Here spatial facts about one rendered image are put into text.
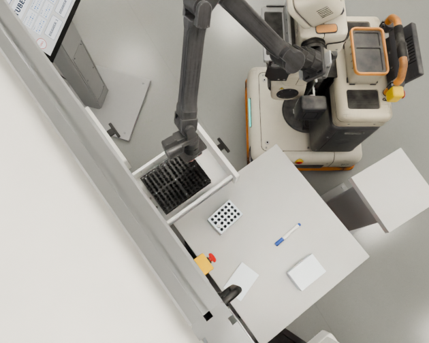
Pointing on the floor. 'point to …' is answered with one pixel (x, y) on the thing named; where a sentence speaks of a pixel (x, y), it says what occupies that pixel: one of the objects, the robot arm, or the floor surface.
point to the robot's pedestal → (381, 194)
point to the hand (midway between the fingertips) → (191, 156)
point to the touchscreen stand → (101, 86)
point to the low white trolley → (223, 243)
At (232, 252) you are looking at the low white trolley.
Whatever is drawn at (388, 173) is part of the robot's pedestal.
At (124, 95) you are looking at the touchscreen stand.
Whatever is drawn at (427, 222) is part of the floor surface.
